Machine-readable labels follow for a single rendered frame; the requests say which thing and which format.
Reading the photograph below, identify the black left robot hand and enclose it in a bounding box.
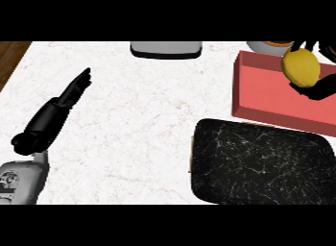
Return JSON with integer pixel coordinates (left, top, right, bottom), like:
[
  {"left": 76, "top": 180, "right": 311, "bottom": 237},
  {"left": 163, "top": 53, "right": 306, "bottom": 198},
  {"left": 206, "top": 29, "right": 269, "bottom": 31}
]
[{"left": 10, "top": 66, "right": 93, "bottom": 157}]

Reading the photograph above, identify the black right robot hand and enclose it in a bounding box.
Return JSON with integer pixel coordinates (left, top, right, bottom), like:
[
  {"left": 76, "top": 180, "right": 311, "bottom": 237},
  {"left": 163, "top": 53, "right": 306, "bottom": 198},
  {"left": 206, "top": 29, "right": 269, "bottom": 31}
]
[{"left": 287, "top": 40, "right": 336, "bottom": 102}]

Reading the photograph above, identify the yellow lemon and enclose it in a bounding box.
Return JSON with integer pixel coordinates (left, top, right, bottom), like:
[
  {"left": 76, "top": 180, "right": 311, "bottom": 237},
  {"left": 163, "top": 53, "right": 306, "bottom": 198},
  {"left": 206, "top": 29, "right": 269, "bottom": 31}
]
[{"left": 280, "top": 47, "right": 321, "bottom": 88}]

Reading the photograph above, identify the red open box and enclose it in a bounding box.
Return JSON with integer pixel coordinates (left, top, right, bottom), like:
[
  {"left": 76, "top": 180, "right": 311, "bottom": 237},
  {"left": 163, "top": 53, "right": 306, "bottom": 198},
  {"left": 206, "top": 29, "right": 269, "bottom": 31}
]
[{"left": 231, "top": 50, "right": 336, "bottom": 140}]

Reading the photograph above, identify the black speckled tray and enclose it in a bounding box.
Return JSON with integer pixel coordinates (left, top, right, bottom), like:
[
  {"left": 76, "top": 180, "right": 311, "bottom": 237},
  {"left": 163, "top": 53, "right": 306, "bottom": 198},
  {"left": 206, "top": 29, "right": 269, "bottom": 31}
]
[{"left": 188, "top": 117, "right": 336, "bottom": 206}]

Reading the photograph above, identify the grey bowl with orange rim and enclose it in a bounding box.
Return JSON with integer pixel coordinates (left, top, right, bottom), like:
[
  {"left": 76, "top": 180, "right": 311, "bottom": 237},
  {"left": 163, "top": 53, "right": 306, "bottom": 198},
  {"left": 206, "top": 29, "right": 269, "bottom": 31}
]
[{"left": 244, "top": 40, "right": 294, "bottom": 58}]

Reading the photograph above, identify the grey appliance with dark base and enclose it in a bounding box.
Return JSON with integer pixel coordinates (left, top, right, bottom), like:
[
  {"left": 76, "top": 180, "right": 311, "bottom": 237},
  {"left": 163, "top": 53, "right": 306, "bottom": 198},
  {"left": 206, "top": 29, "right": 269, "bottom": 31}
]
[{"left": 129, "top": 40, "right": 205, "bottom": 61}]

